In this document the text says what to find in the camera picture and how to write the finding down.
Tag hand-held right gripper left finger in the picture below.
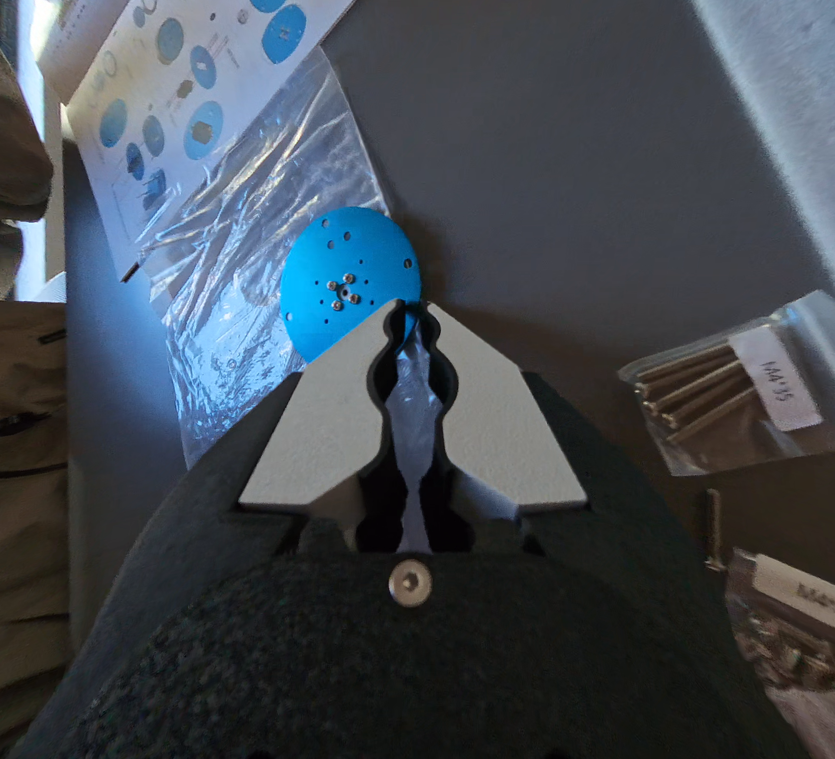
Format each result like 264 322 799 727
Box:
238 299 405 552

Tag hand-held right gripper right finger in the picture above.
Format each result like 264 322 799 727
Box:
419 301 589 523

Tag blue round disc plate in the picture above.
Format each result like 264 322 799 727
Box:
281 206 421 363

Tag clear plastic bag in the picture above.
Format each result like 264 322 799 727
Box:
134 47 451 554

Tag grey desk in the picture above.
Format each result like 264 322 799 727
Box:
62 0 835 649

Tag clear bag of long screws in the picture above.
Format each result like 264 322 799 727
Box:
616 289 835 478

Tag loose long screw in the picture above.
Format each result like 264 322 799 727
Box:
705 488 726 572

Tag pile of small screw bags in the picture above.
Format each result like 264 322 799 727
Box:
724 547 835 759

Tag open assembly manual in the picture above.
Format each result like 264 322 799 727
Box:
29 0 416 284

